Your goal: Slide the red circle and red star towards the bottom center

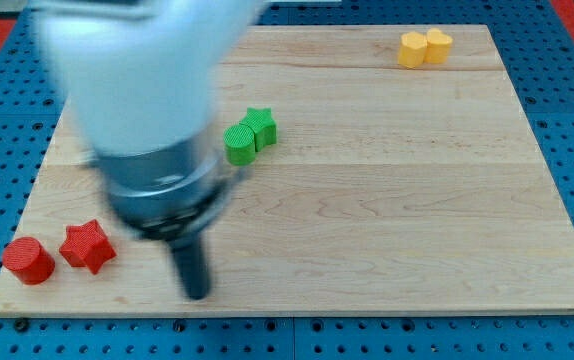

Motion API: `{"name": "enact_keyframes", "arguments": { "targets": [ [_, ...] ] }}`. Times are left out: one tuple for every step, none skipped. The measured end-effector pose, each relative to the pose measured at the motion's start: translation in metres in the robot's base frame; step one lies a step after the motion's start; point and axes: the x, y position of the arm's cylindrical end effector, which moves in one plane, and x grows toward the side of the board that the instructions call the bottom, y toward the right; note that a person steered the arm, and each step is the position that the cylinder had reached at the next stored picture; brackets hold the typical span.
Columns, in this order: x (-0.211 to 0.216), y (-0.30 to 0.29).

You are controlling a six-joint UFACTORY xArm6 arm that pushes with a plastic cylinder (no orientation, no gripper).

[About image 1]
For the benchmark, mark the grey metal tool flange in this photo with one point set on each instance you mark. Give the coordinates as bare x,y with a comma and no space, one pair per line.
172,191

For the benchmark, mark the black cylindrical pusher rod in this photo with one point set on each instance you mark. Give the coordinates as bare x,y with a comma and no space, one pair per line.
191,264

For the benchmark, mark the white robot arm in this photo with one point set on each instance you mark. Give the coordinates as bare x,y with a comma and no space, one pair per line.
140,77

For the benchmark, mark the red star block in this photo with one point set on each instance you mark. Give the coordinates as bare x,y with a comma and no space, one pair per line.
87,246

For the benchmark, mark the green star block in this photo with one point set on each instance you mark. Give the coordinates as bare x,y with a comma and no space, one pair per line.
263,126

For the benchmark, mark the green cylinder block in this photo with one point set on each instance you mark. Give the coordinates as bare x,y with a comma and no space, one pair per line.
239,144

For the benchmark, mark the red cylinder block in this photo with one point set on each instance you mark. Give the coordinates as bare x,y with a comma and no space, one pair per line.
28,261

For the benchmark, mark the wooden board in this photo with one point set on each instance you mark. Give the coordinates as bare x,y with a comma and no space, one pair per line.
389,193

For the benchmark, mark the yellow hexagon block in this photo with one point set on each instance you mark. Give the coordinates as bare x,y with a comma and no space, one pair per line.
413,46

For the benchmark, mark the yellow heart block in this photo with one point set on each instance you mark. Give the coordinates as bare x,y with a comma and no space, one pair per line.
439,46

